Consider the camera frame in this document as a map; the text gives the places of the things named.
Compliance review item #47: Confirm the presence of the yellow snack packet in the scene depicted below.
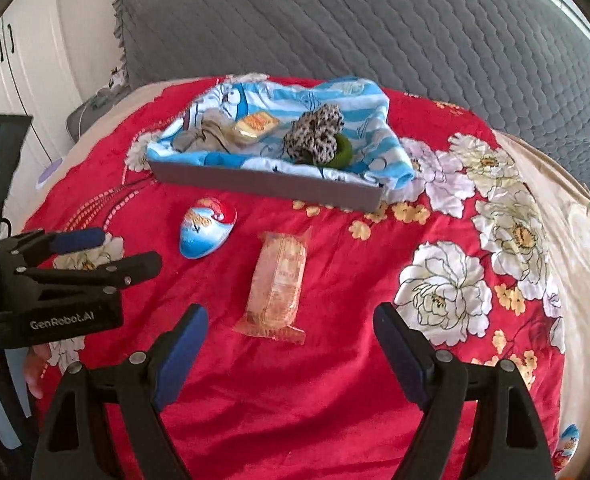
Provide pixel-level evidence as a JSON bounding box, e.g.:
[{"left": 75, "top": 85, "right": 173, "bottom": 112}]
[{"left": 232, "top": 111, "right": 280, "bottom": 146}]

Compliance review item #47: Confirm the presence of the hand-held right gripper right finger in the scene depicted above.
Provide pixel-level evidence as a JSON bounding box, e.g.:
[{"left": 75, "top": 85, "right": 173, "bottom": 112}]
[{"left": 373, "top": 302, "right": 556, "bottom": 480}]

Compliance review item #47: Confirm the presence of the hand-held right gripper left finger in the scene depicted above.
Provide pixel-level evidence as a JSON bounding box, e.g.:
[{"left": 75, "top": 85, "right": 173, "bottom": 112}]
[{"left": 31, "top": 304, "right": 210, "bottom": 480}]

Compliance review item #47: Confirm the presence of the clear snack packet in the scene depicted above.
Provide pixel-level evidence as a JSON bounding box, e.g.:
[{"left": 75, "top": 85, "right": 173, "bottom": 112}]
[{"left": 233, "top": 227, "right": 313, "bottom": 346}]

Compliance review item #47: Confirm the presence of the grey quilted headboard cover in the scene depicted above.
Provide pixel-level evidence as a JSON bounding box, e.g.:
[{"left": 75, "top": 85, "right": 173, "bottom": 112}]
[{"left": 113, "top": 0, "right": 590, "bottom": 193}]

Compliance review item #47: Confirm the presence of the white wardrobe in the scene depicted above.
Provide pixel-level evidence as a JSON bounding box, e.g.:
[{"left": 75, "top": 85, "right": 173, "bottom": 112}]
[{"left": 0, "top": 0, "right": 83, "bottom": 221}]

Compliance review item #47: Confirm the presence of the grey storage box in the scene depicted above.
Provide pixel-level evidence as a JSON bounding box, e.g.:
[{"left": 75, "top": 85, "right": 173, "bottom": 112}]
[{"left": 147, "top": 157, "right": 386, "bottom": 213}]

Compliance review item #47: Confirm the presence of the grey bedside stool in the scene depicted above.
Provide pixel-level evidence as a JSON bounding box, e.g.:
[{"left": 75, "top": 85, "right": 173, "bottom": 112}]
[{"left": 66, "top": 67, "right": 128, "bottom": 136}]

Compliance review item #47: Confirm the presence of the blue red toy egg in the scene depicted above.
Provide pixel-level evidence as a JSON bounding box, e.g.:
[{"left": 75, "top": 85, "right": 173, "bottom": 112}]
[
  {"left": 179, "top": 197, "right": 238, "bottom": 261},
  {"left": 552, "top": 424, "right": 580, "bottom": 461}
]

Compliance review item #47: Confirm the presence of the red floral blanket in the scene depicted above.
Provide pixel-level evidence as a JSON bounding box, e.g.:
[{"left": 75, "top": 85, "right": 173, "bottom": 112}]
[{"left": 2, "top": 75, "right": 590, "bottom": 480}]

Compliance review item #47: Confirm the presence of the purple round object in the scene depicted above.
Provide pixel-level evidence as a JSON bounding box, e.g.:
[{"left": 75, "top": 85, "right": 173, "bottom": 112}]
[{"left": 37, "top": 157, "right": 64, "bottom": 188}]

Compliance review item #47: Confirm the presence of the leopard print scrunchie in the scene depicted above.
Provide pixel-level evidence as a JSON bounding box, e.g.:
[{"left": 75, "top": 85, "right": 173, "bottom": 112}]
[{"left": 282, "top": 103, "right": 346, "bottom": 166}]

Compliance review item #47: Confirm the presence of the blue striped lined storage box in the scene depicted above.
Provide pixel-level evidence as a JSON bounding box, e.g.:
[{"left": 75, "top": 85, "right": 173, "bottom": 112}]
[{"left": 147, "top": 76, "right": 416, "bottom": 192}]

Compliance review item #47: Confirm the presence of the beige scrunchie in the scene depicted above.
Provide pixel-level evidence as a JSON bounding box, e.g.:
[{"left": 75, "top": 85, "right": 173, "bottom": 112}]
[{"left": 172, "top": 112, "right": 240, "bottom": 155}]

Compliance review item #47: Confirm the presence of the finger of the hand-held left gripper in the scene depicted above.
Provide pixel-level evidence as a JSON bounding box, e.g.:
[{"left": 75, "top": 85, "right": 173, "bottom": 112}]
[
  {"left": 12, "top": 227, "right": 106, "bottom": 261},
  {"left": 25, "top": 251, "right": 163, "bottom": 291}
]

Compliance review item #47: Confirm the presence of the green fuzzy scrunchie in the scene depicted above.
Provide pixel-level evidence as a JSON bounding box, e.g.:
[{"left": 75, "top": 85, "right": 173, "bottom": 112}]
[{"left": 322, "top": 132, "right": 354, "bottom": 170}]

